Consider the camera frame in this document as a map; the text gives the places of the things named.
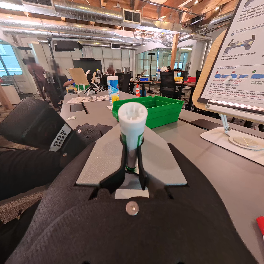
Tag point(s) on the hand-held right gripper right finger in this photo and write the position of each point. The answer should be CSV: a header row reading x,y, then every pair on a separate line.
x,y
163,163

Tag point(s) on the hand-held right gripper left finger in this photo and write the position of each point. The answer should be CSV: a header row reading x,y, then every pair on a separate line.
x,y
101,160

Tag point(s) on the green whiteboard marker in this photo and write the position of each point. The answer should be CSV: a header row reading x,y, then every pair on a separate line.
x,y
132,123

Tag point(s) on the person's left forearm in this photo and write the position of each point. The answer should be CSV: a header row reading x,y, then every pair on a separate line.
x,y
24,171

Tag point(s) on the red whiteboard marker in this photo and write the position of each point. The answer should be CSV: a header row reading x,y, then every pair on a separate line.
x,y
261,224

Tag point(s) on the clear plastic piece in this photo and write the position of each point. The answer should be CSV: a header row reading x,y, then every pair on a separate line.
x,y
71,118

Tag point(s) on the printed paper sheet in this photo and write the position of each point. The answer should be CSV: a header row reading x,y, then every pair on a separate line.
x,y
88,99

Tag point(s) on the green plastic bin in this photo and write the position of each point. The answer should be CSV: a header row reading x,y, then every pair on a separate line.
x,y
160,111

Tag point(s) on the white wipes canister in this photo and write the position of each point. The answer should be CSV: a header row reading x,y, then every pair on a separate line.
x,y
113,90

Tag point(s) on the white tablet stand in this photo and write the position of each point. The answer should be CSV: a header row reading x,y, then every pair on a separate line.
x,y
214,137

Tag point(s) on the wooden backing board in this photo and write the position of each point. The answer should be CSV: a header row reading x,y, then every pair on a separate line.
x,y
78,75
206,72

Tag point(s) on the black mesh office chair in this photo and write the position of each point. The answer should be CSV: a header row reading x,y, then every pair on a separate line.
x,y
20,115

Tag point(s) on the black display screen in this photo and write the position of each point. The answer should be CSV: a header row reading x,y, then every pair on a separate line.
x,y
86,67

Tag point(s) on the orange traffic cone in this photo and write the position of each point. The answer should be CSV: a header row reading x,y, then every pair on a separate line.
x,y
137,91

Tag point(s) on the blue plastic bin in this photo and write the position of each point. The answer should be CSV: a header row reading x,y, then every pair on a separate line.
x,y
144,79

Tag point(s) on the yellow plastic bin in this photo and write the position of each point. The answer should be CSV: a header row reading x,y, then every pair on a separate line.
x,y
178,79

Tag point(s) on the red plastic bin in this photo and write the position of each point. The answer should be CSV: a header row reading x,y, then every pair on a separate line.
x,y
191,79

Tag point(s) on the black tripod stand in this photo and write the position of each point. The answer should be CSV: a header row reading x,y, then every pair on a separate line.
x,y
50,51

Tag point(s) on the black light panel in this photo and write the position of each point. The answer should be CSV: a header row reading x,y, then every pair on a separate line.
x,y
68,45

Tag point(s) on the white ceiling vent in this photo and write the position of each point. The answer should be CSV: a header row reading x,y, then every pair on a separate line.
x,y
132,15

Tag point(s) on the printed instruction sheet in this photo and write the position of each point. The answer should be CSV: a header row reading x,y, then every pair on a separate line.
x,y
243,61

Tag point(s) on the silver air duct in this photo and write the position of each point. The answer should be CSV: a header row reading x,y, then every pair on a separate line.
x,y
61,26
92,9

